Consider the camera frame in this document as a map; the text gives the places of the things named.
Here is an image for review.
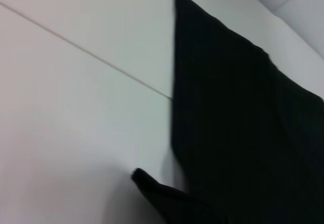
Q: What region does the black shirt with FREE print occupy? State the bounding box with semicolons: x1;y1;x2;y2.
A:
131;0;324;224

